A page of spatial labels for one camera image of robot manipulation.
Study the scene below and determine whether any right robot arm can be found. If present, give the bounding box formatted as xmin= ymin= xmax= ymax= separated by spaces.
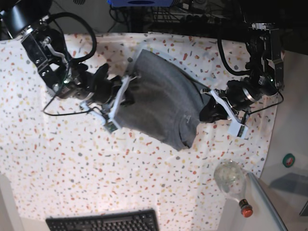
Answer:
xmin=0 ymin=0 xmax=135 ymax=115

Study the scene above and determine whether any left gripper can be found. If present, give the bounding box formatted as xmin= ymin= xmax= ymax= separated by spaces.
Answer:
xmin=199 ymin=79 xmax=265 ymax=123

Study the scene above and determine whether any black keyboard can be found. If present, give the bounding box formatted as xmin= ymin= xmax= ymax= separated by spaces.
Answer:
xmin=45 ymin=209 xmax=159 ymax=231

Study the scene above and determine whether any black power strip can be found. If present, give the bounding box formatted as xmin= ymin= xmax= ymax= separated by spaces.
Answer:
xmin=185 ymin=14 xmax=227 ymax=24

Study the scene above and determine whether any terrazzo patterned tablecloth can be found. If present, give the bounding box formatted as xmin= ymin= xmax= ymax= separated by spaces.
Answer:
xmin=0 ymin=40 xmax=279 ymax=231

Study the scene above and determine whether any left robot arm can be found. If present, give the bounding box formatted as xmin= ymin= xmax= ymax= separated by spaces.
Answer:
xmin=200 ymin=0 xmax=284 ymax=125

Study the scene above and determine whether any grey metal bar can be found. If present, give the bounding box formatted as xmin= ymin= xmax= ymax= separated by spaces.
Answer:
xmin=247 ymin=172 xmax=287 ymax=231

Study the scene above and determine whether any green tape roll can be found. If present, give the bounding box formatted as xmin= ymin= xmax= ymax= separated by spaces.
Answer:
xmin=282 ymin=154 xmax=295 ymax=168

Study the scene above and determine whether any clear bottle with orange cap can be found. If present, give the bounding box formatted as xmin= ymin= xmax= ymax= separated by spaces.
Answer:
xmin=214 ymin=160 xmax=253 ymax=218

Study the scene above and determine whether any grey t-shirt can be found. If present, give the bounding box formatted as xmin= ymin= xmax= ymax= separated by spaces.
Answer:
xmin=116 ymin=50 xmax=210 ymax=151

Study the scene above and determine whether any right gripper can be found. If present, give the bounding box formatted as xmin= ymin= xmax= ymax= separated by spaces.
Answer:
xmin=73 ymin=63 xmax=135 ymax=106

